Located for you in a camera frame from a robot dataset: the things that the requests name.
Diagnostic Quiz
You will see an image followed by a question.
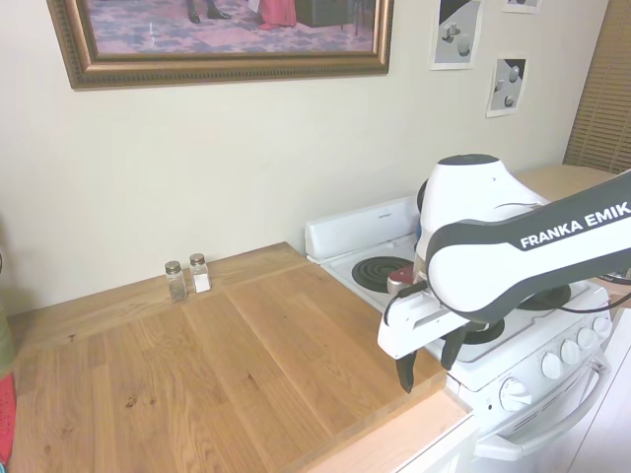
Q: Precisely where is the large black coil burner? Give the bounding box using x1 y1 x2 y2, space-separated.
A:
521 284 574 313

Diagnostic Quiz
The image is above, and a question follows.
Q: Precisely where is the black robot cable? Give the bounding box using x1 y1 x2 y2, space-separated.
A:
384 283 429 329

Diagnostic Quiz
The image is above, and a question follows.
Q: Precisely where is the glass salt shaker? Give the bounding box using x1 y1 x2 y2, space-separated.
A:
188 252 212 295

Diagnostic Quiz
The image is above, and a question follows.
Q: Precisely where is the wooden window blind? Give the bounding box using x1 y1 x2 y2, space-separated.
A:
563 14 631 174

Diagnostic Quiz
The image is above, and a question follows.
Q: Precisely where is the white kitchen cabinet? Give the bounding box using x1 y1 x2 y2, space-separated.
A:
315 391 475 473

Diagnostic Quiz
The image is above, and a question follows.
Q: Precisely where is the large grey shapes paper print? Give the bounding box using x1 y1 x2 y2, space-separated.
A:
429 0 482 72

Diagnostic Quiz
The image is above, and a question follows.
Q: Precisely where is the red soft item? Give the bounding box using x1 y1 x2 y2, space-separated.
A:
0 372 18 450

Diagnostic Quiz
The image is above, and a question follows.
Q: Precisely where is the white oven door handle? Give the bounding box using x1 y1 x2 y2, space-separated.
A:
474 354 613 457

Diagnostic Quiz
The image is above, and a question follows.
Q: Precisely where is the small black coil burner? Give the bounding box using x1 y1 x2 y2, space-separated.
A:
350 255 420 296

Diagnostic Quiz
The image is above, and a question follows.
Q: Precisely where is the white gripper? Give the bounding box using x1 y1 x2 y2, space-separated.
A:
377 284 469 395

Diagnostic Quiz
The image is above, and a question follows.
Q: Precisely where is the gold framed painting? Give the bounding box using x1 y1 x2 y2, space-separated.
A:
46 0 395 91

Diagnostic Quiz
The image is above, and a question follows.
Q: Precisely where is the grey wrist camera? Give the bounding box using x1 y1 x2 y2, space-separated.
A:
386 268 416 296

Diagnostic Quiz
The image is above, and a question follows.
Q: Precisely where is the white electric stove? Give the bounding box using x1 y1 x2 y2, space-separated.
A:
304 195 625 473

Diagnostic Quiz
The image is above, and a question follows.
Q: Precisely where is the glass pepper shaker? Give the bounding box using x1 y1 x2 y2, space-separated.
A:
164 261 188 304

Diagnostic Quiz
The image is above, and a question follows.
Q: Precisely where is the white timer knob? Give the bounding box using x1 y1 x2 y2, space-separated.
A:
498 376 534 414

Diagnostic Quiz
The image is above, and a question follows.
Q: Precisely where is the large wooden counter board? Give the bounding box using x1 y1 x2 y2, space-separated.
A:
8 240 446 473

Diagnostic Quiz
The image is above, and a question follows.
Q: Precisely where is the small grey shapes paper print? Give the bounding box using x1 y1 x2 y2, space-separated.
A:
485 54 527 119

